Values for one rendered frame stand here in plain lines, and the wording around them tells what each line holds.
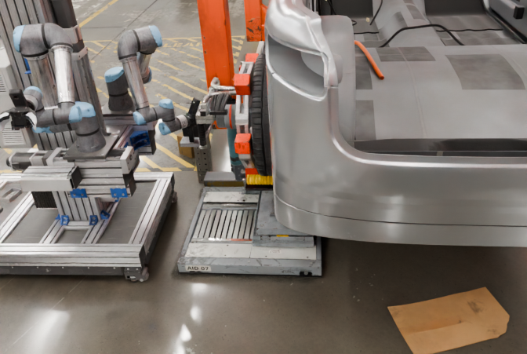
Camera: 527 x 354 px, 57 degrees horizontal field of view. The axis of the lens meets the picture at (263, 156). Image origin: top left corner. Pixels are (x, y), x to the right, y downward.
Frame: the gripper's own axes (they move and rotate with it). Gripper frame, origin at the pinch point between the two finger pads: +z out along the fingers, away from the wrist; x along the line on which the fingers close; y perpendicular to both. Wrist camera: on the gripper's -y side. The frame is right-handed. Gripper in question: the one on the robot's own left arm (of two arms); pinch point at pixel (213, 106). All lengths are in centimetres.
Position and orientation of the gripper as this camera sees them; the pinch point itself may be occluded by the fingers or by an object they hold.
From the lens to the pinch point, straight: 290.3
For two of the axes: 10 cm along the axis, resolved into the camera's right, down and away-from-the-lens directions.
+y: 0.5, 8.6, 5.0
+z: 7.7, -3.6, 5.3
